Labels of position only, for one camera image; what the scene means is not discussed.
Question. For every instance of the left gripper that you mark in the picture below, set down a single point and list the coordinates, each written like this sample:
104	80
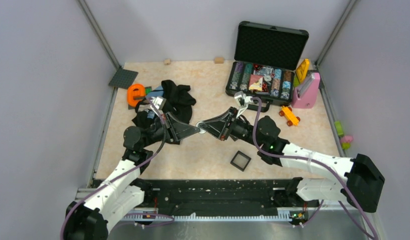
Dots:
177	130

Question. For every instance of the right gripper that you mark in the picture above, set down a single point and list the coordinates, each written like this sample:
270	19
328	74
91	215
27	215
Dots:
218	126

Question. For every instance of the black printed t-shirt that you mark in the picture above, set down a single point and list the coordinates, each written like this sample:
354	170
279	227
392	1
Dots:
178	101

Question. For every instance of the black square frame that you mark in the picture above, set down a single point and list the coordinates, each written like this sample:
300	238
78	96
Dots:
240	161

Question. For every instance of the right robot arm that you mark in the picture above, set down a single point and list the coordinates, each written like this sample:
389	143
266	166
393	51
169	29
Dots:
355	180

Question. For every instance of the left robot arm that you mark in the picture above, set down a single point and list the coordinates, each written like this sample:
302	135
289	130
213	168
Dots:
94	216

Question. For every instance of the orange tape dispenser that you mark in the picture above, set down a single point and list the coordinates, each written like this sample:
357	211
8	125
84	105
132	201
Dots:
135	95

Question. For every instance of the small wooden block right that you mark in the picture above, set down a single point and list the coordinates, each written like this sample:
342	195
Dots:
219	60

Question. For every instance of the yellow toy car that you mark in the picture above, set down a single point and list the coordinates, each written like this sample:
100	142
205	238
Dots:
291	118

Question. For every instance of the dark grey lego baseplate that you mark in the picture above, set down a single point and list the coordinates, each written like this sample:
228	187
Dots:
123	78

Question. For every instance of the black poker chip case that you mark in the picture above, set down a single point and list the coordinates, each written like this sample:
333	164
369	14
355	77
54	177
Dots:
265	60

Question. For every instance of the pink box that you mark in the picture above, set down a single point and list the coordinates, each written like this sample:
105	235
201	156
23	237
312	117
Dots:
305	94

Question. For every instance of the yellow toy piece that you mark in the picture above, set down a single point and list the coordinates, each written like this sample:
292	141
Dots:
301	72

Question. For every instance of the green and pink toy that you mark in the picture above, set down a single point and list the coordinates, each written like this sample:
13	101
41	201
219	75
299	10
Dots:
344	139

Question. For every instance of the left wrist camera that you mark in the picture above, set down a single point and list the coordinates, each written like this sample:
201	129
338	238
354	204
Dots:
157	103

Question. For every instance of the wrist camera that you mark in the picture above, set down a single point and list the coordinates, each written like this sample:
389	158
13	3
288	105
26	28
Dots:
242	100
157	103

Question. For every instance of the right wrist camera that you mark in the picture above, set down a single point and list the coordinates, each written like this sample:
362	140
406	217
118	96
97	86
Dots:
242	100

